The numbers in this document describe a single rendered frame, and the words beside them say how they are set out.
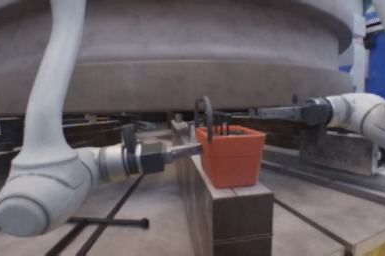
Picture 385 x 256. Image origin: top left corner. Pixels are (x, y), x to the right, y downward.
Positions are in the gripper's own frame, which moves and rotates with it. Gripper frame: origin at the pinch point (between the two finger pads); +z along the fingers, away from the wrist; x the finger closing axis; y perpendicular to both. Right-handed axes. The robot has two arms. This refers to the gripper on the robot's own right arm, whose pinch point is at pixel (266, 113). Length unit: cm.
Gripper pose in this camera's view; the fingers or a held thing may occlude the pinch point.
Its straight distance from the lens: 60.0
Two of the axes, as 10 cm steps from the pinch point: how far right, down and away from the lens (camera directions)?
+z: -9.9, 0.4, -1.3
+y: -0.3, -9.9, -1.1
